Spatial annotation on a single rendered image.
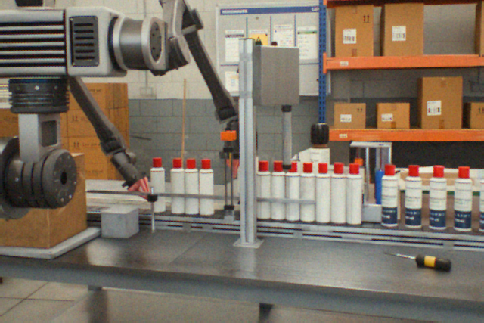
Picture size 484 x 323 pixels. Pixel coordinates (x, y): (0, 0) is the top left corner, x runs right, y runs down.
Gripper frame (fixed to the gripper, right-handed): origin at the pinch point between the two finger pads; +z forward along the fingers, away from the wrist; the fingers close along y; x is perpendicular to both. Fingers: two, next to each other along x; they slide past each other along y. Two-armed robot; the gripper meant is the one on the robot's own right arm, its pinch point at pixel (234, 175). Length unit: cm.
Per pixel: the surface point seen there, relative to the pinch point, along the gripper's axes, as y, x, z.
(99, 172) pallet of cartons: 207, -256, 47
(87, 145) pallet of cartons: 217, -253, 21
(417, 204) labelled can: -64, 9, 5
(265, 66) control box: -17.2, 23.6, -39.1
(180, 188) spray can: 18.3, 8.1, 4.3
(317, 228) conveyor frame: -32.5, 11.9, 14.7
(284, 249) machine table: -23.9, 24.6, 18.7
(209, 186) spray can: 7.2, 7.8, 3.0
